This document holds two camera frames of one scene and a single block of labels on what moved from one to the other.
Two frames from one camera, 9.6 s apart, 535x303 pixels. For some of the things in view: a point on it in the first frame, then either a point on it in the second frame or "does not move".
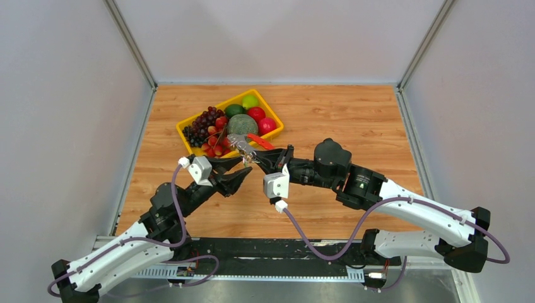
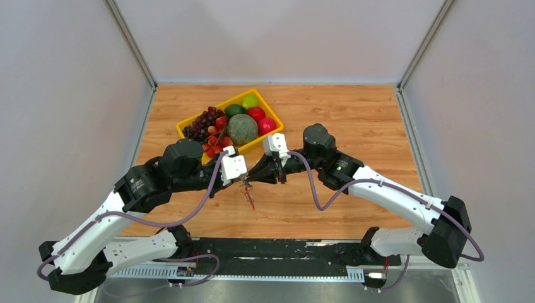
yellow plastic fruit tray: x=269 y=113 does not move
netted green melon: x=241 y=124 does not move
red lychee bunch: x=218 y=143 does not move
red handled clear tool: x=261 y=141 → x=250 y=198
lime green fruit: x=249 y=101 does not move
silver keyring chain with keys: x=247 y=155 → x=245 y=187
